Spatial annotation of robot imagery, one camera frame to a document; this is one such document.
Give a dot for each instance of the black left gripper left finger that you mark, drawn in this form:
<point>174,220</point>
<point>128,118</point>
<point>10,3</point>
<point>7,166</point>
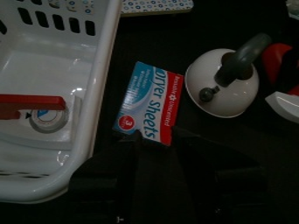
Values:
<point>104,180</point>

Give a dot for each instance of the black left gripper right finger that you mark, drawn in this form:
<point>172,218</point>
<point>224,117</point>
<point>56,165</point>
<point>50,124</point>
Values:
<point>222,186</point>

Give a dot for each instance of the red white spray bottle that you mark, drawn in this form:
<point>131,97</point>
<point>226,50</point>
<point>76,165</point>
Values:
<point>278,61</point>

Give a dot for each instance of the white plastic laundry basket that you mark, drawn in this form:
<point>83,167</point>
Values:
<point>99,96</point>

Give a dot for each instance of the blue red dryer sheets box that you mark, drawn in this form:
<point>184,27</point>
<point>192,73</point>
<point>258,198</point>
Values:
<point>150,102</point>

